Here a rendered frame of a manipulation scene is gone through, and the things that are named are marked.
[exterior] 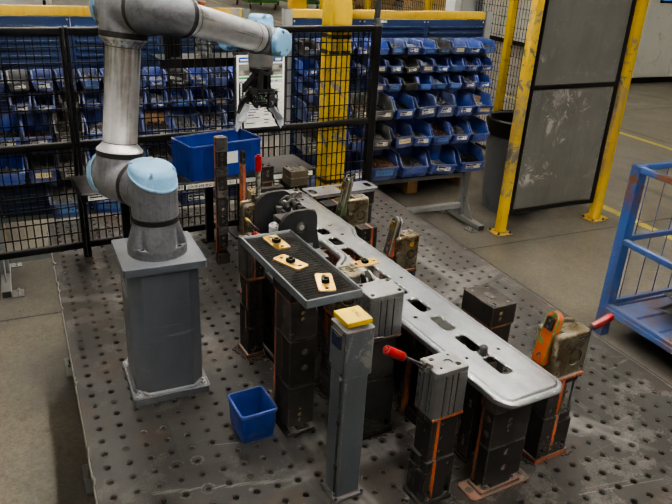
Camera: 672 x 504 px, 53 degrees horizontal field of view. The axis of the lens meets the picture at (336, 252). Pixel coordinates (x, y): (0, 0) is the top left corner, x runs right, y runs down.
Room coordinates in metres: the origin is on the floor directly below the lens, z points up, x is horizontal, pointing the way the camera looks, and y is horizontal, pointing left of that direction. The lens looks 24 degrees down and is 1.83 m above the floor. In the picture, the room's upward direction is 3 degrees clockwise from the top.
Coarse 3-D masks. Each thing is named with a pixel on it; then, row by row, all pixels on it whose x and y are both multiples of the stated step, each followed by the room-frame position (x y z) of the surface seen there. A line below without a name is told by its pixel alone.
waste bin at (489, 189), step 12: (492, 120) 5.08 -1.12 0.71; (504, 120) 5.38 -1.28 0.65; (492, 132) 5.07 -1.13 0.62; (504, 132) 4.99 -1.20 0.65; (492, 144) 5.08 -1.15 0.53; (504, 144) 5.00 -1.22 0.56; (492, 156) 5.07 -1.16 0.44; (504, 156) 5.00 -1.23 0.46; (492, 168) 5.07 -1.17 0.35; (492, 180) 5.06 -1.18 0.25; (492, 192) 5.05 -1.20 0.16; (492, 204) 5.04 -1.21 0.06
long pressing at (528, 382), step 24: (336, 216) 2.17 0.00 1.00; (360, 240) 1.96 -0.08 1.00; (336, 264) 1.77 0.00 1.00; (384, 264) 1.79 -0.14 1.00; (408, 288) 1.65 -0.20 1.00; (408, 312) 1.51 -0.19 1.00; (432, 312) 1.52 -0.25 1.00; (456, 312) 1.53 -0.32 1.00; (432, 336) 1.40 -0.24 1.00; (456, 336) 1.41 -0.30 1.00; (480, 336) 1.41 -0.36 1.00; (480, 360) 1.31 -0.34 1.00; (504, 360) 1.31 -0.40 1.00; (528, 360) 1.32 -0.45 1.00; (480, 384) 1.21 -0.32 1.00; (504, 384) 1.22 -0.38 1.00; (528, 384) 1.22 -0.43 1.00; (552, 384) 1.23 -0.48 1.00
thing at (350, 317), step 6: (354, 306) 1.24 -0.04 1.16; (336, 312) 1.21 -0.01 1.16; (342, 312) 1.21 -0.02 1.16; (348, 312) 1.21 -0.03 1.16; (354, 312) 1.21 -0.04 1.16; (360, 312) 1.21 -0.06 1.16; (366, 312) 1.21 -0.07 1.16; (342, 318) 1.18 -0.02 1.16; (348, 318) 1.18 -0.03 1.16; (354, 318) 1.19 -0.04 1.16; (360, 318) 1.19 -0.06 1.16; (366, 318) 1.19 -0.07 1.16; (372, 318) 1.19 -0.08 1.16; (348, 324) 1.16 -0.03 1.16; (354, 324) 1.17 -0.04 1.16; (360, 324) 1.18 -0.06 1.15
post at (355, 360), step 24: (360, 336) 1.17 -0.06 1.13; (336, 360) 1.18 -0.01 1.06; (360, 360) 1.17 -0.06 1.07; (336, 384) 1.19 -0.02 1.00; (360, 384) 1.18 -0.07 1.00; (336, 408) 1.18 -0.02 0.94; (360, 408) 1.19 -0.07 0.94; (336, 432) 1.17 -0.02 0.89; (360, 432) 1.19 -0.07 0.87; (336, 456) 1.17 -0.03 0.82; (360, 456) 1.19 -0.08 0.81; (336, 480) 1.17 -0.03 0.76
